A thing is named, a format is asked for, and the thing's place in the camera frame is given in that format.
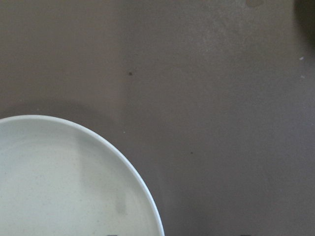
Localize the white round plate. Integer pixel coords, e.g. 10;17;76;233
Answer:
0;115;164;236

